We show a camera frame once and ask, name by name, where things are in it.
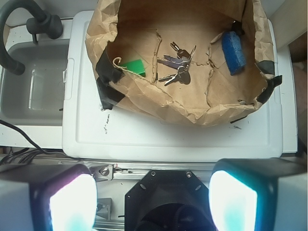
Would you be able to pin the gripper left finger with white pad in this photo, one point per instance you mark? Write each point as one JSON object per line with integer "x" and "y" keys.
{"x": 47, "y": 198}

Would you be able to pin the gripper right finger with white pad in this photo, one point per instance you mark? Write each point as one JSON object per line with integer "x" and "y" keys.
{"x": 259, "y": 194}

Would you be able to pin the silver key bunch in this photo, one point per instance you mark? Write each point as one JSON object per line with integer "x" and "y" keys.
{"x": 181, "y": 64}

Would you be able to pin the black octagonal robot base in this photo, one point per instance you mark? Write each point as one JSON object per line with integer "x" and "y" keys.
{"x": 168, "y": 200}

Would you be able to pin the white plastic lid tray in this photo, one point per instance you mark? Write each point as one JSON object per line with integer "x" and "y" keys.
{"x": 89, "y": 131}

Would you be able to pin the grey plastic sink basin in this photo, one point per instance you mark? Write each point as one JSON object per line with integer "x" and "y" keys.
{"x": 36, "y": 97}

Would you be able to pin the blue sponge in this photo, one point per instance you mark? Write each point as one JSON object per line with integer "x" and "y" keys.
{"x": 233, "y": 52}

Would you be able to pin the brown paper bag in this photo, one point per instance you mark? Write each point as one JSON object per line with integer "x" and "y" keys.
{"x": 121, "y": 31}

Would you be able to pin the green rectangular block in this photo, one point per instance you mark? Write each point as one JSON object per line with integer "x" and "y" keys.
{"x": 135, "y": 66}

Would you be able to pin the dark grey faucet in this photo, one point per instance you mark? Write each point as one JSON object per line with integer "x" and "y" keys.
{"x": 40, "y": 22}

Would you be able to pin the aluminium corner bracket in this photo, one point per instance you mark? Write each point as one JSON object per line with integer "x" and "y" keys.
{"x": 102, "y": 173}

